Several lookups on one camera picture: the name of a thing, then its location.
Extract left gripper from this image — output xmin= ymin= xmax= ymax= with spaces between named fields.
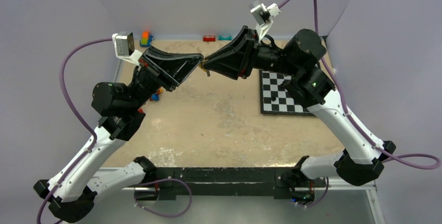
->
xmin=126 ymin=45 xmax=202 ymax=111

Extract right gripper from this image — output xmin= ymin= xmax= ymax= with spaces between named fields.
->
xmin=204 ymin=26 xmax=300 ymax=81

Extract yellow tag keyring with keys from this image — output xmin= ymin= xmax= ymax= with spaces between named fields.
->
xmin=199 ymin=64 xmax=211 ymax=77

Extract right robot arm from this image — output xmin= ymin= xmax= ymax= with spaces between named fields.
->
xmin=201 ymin=26 xmax=396 ymax=186

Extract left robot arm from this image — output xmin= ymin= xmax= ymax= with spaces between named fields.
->
xmin=33 ymin=47 xmax=203 ymax=223

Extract teal brick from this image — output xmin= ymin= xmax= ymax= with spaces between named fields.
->
xmin=218 ymin=35 xmax=232 ymax=41

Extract orange blue toy car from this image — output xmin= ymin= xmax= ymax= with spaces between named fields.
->
xmin=139 ymin=31 xmax=153 ymax=47

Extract red brick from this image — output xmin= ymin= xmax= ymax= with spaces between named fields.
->
xmin=202 ymin=35 xmax=216 ymax=42

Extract colourful brick toy stack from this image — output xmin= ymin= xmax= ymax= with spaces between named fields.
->
xmin=149 ymin=88 xmax=163 ymax=101

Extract black white chessboard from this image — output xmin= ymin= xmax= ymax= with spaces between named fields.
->
xmin=259 ymin=70 xmax=314 ymax=117

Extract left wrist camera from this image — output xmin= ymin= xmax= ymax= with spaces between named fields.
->
xmin=112 ymin=31 xmax=142 ymax=67

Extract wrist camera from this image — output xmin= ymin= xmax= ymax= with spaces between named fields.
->
xmin=250 ymin=1 xmax=280 ymax=42
xmin=112 ymin=31 xmax=142 ymax=67

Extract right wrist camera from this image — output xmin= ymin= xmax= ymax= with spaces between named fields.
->
xmin=250 ymin=1 xmax=280 ymax=42

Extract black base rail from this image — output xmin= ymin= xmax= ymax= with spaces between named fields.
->
xmin=152 ymin=167 xmax=298 ymax=201

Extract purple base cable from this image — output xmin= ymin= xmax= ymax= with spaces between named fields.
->
xmin=133 ymin=178 xmax=193 ymax=217

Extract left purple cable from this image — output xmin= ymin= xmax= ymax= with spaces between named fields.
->
xmin=36 ymin=38 xmax=115 ymax=224

